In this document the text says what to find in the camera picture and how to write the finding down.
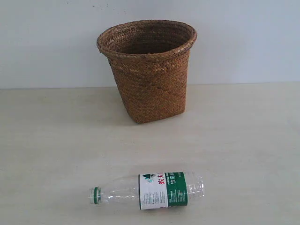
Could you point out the clear plastic water bottle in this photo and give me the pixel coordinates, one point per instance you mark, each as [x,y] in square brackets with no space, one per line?
[149,191]

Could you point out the brown woven straw basket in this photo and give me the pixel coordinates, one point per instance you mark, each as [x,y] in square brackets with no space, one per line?
[149,62]

